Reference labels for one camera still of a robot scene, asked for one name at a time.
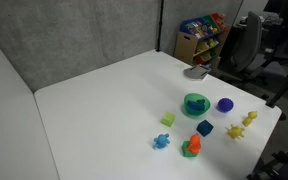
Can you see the purple spiky ball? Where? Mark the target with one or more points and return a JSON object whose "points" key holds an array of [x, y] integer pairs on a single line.
{"points": [[225, 104]]}

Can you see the black slanted stand leg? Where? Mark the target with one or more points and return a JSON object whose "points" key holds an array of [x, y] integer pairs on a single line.
{"points": [[284, 87]]}

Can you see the teal toy figure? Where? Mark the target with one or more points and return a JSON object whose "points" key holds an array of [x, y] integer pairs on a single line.
{"points": [[202, 102]]}

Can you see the blue toy bin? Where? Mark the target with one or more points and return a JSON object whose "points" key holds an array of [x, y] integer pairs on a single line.
{"points": [[192, 26]]}

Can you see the dark blue cube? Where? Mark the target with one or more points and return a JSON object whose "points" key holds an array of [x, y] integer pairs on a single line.
{"points": [[204, 128]]}

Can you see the lime green cube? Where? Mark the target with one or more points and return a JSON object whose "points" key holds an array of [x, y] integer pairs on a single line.
{"points": [[168, 119]]}

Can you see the green translucent bowl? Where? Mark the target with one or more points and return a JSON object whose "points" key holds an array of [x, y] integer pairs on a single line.
{"points": [[189, 111]]}

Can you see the green toy bin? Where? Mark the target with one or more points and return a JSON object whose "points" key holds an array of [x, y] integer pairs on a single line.
{"points": [[211, 21]]}

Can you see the yellow spiky star toy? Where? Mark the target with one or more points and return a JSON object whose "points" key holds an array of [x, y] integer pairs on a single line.
{"points": [[235, 132]]}

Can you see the light blue toy figure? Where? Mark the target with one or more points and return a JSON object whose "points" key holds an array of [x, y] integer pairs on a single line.
{"points": [[161, 141]]}

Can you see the green block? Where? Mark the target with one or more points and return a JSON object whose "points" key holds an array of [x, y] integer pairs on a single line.
{"points": [[185, 149]]}

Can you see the black equipment frame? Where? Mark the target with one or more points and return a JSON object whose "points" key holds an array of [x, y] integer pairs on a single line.
{"points": [[284, 163]]}

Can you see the wooden toy shelf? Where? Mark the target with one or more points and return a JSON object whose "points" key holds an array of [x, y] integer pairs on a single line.
{"points": [[185, 45]]}

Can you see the red toy bin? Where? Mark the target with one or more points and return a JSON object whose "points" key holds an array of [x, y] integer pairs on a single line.
{"points": [[219, 19]]}

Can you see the gray office chair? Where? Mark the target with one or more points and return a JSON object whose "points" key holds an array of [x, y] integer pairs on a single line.
{"points": [[249, 43]]}

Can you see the gray flat pad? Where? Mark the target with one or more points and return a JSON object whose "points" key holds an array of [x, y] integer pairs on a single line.
{"points": [[195, 72]]}

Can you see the black vertical pole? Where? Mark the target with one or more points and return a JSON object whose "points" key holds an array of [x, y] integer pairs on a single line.
{"points": [[159, 25]]}

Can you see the orange toy figure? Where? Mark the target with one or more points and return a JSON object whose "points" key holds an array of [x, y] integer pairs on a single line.
{"points": [[194, 142]]}

